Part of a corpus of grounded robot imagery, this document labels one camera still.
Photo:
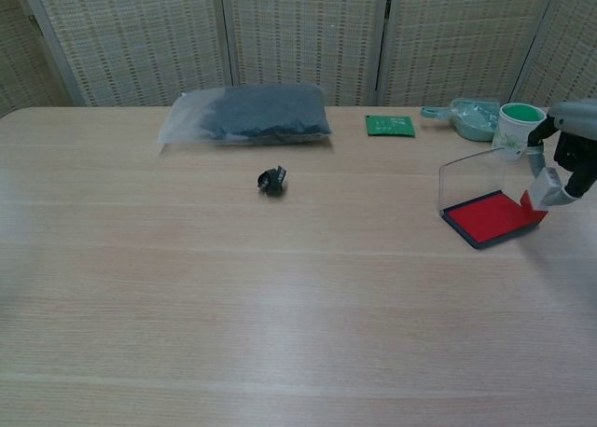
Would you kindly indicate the small black clip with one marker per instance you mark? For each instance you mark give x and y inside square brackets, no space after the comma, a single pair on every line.
[271,182]

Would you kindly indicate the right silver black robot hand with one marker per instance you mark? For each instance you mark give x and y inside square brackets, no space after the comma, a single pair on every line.
[578,152]

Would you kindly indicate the plastic bag with black garment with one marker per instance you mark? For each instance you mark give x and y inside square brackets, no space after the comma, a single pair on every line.
[261,117]

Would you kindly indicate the red and white stamp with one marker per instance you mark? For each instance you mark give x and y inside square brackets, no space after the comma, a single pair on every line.
[543,184]

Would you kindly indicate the paper cup green inside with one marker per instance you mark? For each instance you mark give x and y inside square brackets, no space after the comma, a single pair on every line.
[515,133]

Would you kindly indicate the woven folding screen panel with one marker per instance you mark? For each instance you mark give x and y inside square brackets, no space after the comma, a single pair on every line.
[140,40]
[23,63]
[569,40]
[303,31]
[466,35]

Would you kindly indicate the green circuit board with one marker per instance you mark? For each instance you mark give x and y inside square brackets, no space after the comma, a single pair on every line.
[389,126]

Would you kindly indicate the red ink pad clear lid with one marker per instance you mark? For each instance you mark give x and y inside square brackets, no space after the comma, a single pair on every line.
[485,217]

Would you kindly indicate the pale green dustpan set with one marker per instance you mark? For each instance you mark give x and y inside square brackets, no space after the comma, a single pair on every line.
[471,119]

